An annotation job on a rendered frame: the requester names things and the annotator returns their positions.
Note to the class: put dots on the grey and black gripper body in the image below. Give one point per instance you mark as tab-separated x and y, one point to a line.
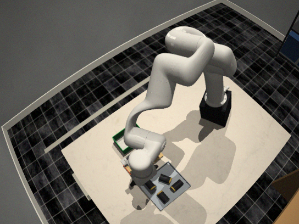
140	182

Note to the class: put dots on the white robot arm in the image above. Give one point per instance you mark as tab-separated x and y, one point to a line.
194	54

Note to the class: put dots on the black battery with gold end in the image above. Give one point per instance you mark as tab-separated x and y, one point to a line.
150	185
165	178
163	196
177	185

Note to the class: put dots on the tan battery board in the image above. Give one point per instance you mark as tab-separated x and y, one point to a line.
129	169

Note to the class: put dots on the green open-top box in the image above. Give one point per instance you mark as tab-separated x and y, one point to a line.
119	139

